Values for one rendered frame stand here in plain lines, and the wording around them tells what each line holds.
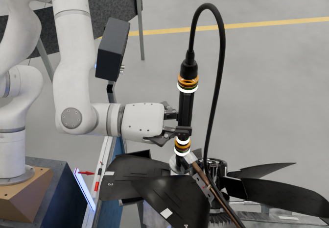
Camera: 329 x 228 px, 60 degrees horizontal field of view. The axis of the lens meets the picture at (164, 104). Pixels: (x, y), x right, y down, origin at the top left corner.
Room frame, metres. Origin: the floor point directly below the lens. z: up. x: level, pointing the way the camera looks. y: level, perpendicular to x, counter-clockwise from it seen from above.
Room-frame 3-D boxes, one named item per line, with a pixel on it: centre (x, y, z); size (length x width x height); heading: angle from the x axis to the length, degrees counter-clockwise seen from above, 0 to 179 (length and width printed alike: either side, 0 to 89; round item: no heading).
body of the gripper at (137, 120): (0.44, 0.06, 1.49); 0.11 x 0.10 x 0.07; 86
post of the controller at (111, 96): (0.99, 0.27, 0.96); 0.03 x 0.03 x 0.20; 86
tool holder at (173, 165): (0.42, -0.06, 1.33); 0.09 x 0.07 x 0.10; 31
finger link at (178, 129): (0.40, -0.03, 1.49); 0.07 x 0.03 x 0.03; 86
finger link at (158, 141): (0.40, 0.03, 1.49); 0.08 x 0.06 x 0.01; 26
